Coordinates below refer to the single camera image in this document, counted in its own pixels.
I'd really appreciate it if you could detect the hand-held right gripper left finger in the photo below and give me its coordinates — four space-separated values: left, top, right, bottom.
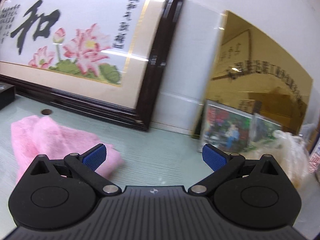
29 143 122 195

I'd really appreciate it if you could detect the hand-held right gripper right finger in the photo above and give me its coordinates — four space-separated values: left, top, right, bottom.
188 144 286 195

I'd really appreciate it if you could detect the pink towel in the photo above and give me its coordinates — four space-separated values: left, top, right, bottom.
10 115 123 184

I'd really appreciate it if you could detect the large framed photo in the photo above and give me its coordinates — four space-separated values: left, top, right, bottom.
200 99 254 153

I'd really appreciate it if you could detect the small framed photo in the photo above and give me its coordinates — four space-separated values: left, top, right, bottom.
246 113 283 153

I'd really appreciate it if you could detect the translucent plastic bag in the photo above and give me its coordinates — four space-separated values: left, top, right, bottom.
246 129 310 189

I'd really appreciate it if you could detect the gold metal plaque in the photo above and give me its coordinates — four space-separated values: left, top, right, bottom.
191 10 314 140

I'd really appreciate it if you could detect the printed packet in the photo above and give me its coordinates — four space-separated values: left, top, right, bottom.
308 140 320 174

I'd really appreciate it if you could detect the black box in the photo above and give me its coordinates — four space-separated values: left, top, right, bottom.
0 82 16 110

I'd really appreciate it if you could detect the framed lotus embroidery picture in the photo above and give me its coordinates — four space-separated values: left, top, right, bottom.
0 0 189 132

